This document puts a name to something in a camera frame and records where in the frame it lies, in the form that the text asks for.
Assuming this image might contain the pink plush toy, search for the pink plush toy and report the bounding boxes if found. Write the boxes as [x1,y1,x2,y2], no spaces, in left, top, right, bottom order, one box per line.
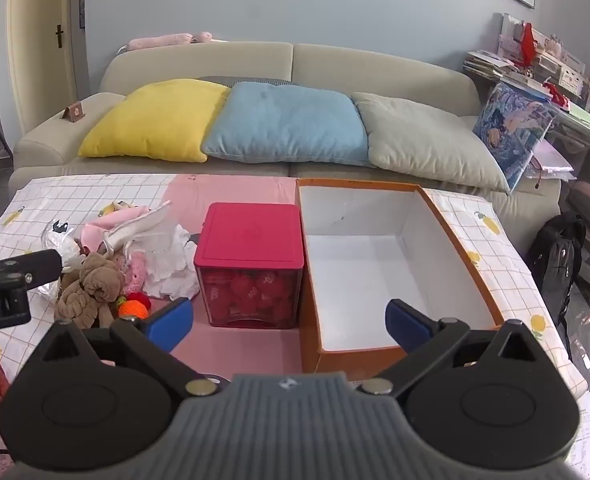
[121,32,216,54]

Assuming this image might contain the brown plush toy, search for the brown plush toy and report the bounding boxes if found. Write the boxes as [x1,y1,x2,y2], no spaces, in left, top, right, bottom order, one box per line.
[54,251,126,331]

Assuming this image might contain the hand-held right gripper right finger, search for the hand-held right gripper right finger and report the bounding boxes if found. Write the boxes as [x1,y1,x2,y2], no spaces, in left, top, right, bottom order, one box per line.
[362,299,560,401]

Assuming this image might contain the clear plastic folder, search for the clear plastic folder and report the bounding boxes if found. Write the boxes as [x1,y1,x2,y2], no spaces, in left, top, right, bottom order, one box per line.
[527,137,576,182]

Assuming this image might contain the light blue pillow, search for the light blue pillow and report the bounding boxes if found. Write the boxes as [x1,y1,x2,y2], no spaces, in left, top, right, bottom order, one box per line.
[201,81,376,168]

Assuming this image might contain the orange crochet toy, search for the orange crochet toy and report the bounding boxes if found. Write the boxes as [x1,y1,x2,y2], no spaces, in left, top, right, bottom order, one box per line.
[117,291,154,320]

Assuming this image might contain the red lidded box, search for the red lidded box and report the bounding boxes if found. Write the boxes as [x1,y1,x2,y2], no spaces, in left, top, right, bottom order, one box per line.
[193,202,306,330]

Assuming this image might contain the stack of books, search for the stack of books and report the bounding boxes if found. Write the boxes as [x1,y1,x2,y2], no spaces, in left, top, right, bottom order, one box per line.
[464,50,518,81]
[497,12,588,96]

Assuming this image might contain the grey mesh pad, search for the grey mesh pad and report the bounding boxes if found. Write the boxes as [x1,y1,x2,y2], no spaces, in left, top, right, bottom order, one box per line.
[197,75,294,86]

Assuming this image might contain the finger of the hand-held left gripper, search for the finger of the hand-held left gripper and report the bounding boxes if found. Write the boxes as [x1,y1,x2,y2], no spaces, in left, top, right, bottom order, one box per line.
[0,249,62,291]

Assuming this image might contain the yellow pillow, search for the yellow pillow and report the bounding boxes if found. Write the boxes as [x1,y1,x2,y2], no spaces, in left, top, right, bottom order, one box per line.
[77,79,232,163]

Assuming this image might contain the yellow snack packet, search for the yellow snack packet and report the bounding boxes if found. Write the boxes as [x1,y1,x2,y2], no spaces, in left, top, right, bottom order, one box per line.
[39,219,84,302]

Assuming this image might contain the beige sofa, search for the beige sofa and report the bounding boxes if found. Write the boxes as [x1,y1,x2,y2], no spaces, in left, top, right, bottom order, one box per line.
[12,40,563,221]

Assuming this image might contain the orange cardboard box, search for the orange cardboard box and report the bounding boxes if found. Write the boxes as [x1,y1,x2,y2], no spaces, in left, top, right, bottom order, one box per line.
[295,177,506,375]

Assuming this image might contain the pink knitted toy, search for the pink knitted toy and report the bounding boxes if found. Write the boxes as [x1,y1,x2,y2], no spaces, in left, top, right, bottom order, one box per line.
[124,254,148,291]

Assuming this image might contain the printed white paper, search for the printed white paper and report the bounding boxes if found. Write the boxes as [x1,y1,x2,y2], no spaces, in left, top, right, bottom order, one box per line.
[564,390,590,479]

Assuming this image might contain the red hanging ornament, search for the red hanging ornament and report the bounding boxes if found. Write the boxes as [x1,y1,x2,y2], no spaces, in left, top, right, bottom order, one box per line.
[520,22,538,66]

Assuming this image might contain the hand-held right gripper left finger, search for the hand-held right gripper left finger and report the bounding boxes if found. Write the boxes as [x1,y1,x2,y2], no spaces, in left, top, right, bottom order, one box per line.
[27,297,220,401]

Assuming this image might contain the cream door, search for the cream door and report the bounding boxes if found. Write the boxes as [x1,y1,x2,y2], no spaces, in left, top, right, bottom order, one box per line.
[6,0,88,136]

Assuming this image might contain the beige pillow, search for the beige pillow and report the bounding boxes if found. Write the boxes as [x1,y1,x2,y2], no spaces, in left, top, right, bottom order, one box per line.
[352,92,510,193]

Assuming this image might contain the blue printed pillow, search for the blue printed pillow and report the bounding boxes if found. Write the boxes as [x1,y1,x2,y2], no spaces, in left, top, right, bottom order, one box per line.
[472,82,559,193]

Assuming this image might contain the white plastic bag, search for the white plastic bag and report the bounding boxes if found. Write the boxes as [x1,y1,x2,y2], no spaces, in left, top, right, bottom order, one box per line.
[137,220,203,297]

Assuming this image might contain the black backpack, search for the black backpack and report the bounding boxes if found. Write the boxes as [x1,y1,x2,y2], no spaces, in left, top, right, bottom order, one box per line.
[525,212,588,312]

